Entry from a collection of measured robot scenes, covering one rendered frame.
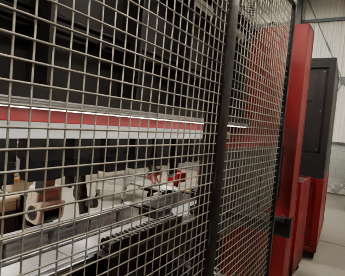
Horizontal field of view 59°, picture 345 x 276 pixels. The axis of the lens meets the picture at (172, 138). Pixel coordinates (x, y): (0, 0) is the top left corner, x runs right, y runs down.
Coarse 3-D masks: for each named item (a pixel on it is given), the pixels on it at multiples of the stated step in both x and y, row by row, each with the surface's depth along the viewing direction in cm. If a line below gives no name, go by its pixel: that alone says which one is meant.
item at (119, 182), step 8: (128, 168) 603; (96, 176) 528; (112, 176) 566; (136, 176) 594; (96, 184) 528; (112, 184) 517; (120, 184) 502; (128, 184) 511; (96, 192) 534; (112, 192) 511
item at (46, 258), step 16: (176, 208) 165; (128, 224) 134; (80, 240) 112; (96, 240) 113; (48, 256) 98; (64, 256) 99; (80, 256) 100; (16, 272) 87; (32, 272) 87; (48, 272) 88; (64, 272) 91; (80, 272) 96
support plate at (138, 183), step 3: (147, 180) 226; (132, 183) 212; (138, 183) 212; (141, 183) 213; (147, 183) 214; (150, 183) 215; (141, 186) 207; (144, 186) 206; (153, 186) 207; (171, 186) 212; (174, 186) 213; (156, 189) 200
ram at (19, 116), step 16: (0, 112) 103; (16, 112) 108; (32, 112) 113; (64, 112) 124; (0, 128) 104; (96, 128) 140; (112, 128) 148; (128, 128) 158; (144, 128) 169; (160, 128) 182; (176, 128) 196; (192, 128) 214
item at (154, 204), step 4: (124, 204) 159; (136, 204) 158; (144, 204) 149; (148, 204) 149; (152, 204) 150; (156, 204) 151; (160, 204) 151; (140, 208) 148; (144, 208) 147; (148, 208) 147; (152, 208) 145; (156, 208) 145; (168, 208) 150; (140, 212) 148; (144, 212) 147; (152, 212) 144; (156, 212) 143; (160, 212) 145; (168, 212) 151; (152, 216) 144; (160, 216) 145
